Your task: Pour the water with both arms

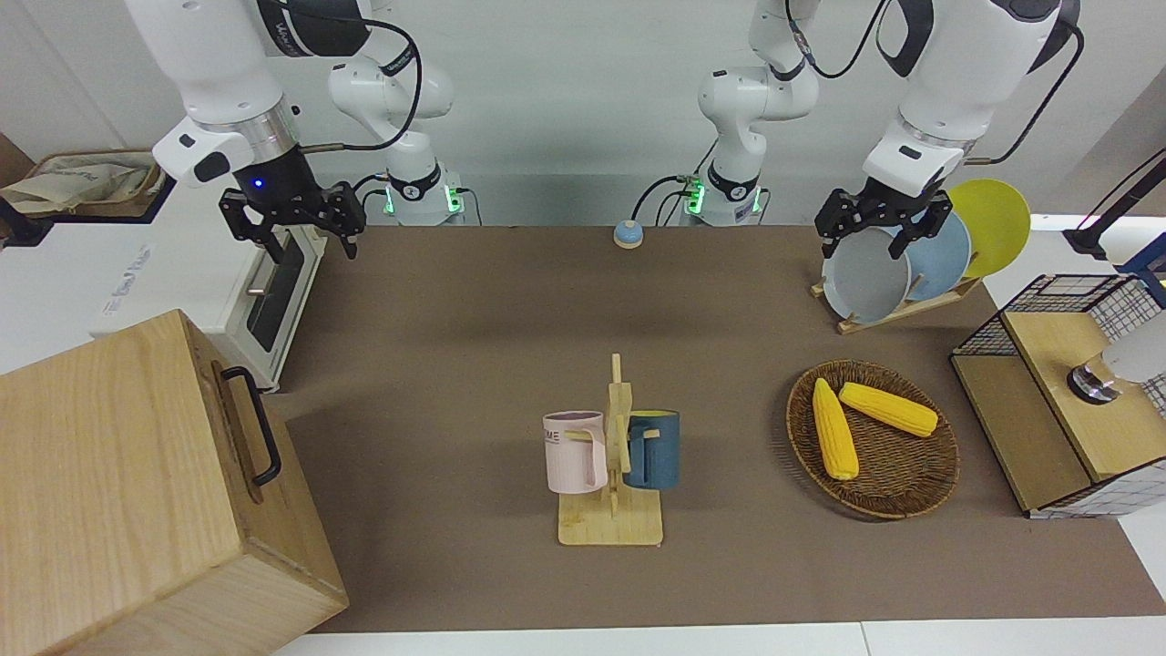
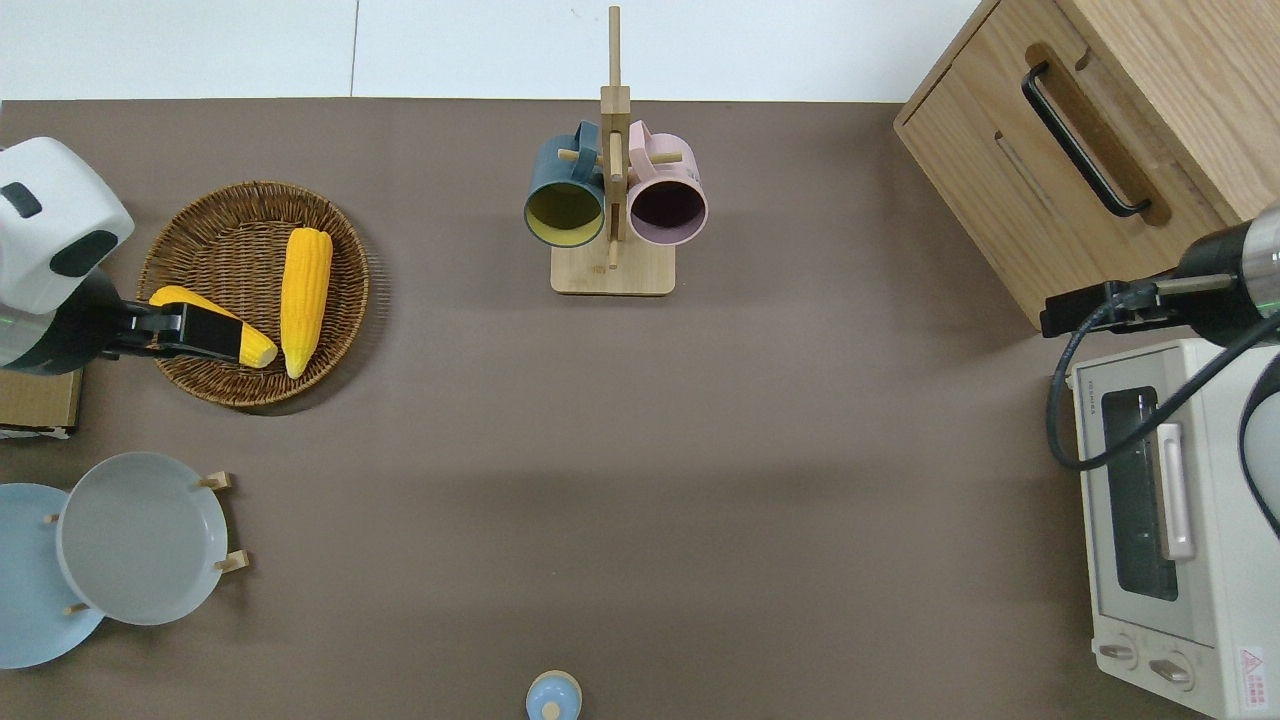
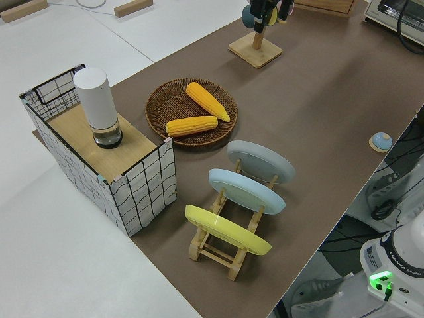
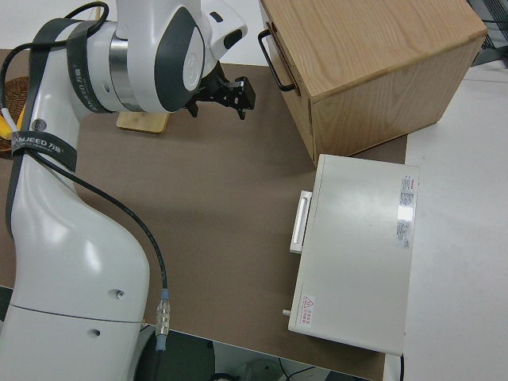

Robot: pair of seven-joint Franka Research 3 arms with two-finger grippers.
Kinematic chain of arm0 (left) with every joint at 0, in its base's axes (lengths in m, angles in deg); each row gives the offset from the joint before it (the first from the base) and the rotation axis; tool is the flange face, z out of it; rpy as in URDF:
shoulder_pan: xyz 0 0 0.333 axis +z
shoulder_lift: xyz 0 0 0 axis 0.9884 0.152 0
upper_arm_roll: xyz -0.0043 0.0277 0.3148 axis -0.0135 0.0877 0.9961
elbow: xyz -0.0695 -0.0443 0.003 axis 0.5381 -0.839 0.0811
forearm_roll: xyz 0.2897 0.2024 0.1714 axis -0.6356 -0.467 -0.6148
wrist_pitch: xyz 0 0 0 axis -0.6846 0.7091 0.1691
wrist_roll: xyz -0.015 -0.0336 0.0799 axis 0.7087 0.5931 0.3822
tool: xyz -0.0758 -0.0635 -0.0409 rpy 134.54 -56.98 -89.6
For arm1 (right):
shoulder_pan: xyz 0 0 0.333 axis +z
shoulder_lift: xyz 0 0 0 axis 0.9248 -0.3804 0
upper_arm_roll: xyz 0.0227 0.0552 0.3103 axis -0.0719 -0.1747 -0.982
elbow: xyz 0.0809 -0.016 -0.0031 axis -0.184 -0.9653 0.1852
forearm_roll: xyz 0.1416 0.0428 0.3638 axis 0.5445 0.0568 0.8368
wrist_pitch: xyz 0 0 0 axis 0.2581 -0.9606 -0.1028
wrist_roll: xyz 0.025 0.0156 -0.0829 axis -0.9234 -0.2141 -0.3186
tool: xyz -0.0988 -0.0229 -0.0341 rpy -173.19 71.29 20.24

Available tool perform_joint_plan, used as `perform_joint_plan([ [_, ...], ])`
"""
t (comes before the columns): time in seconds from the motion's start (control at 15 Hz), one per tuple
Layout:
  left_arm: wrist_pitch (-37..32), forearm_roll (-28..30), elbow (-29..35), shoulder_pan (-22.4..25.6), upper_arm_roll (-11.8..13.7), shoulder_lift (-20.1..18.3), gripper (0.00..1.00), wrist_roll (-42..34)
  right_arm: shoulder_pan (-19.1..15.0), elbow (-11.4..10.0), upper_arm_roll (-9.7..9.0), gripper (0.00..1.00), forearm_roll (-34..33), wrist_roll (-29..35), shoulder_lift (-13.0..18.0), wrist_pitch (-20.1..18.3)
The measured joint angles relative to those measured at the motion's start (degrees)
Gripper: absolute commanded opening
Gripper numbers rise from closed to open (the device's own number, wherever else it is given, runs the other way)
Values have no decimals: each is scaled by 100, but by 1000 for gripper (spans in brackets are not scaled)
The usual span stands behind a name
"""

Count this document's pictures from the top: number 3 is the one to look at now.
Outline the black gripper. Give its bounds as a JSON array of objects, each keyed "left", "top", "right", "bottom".
[{"left": 248, "top": 0, "right": 295, "bottom": 33}]

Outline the white cup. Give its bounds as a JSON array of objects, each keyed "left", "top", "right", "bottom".
[{"left": 72, "top": 67, "right": 123, "bottom": 150}]

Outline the blue mug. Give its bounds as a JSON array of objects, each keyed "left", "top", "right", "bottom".
[{"left": 240, "top": 5, "right": 258, "bottom": 29}]

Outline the wooden mug tree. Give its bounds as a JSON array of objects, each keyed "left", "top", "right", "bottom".
[{"left": 227, "top": 19, "right": 284, "bottom": 70}]

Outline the large wooden box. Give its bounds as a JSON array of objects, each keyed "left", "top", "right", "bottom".
[{"left": 293, "top": 0, "right": 358, "bottom": 18}]

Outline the brown table mat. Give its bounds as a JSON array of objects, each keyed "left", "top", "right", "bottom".
[{"left": 31, "top": 0, "right": 424, "bottom": 318}]

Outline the yellow corn cob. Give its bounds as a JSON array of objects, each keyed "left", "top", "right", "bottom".
[
  {"left": 185, "top": 81, "right": 231, "bottom": 123},
  {"left": 165, "top": 115, "right": 219, "bottom": 138}
]

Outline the white toaster oven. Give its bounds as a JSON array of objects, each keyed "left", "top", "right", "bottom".
[{"left": 361, "top": 0, "right": 424, "bottom": 46}]

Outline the brown wicker basket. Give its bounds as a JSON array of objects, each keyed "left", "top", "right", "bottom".
[{"left": 144, "top": 78, "right": 239, "bottom": 148}]

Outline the grey plate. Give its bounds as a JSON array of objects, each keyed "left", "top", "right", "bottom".
[{"left": 227, "top": 140, "right": 296, "bottom": 185}]

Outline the wooden block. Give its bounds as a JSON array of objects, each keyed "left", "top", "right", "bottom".
[
  {"left": 0, "top": 5, "right": 21, "bottom": 23},
  {"left": 113, "top": 0, "right": 144, "bottom": 18}
]

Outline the light blue plate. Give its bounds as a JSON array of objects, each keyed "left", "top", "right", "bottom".
[{"left": 208, "top": 168, "right": 286, "bottom": 215}]

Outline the yellow plate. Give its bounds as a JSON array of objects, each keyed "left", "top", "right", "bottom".
[{"left": 184, "top": 204, "right": 273, "bottom": 256}]

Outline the wooden shelf board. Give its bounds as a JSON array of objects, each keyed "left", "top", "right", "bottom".
[{"left": 48, "top": 105, "right": 157, "bottom": 176}]

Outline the wooden plate rack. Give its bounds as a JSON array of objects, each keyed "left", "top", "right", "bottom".
[{"left": 189, "top": 158, "right": 279, "bottom": 282}]

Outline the black oven power cable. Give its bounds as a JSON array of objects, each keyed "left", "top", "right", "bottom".
[{"left": 397, "top": 0, "right": 424, "bottom": 56}]

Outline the wire and wood shelf rack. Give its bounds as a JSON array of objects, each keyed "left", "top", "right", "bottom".
[{"left": 19, "top": 64, "right": 177, "bottom": 238}]

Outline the black coiled cable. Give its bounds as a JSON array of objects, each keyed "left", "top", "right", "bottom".
[{"left": 370, "top": 198, "right": 398, "bottom": 221}]

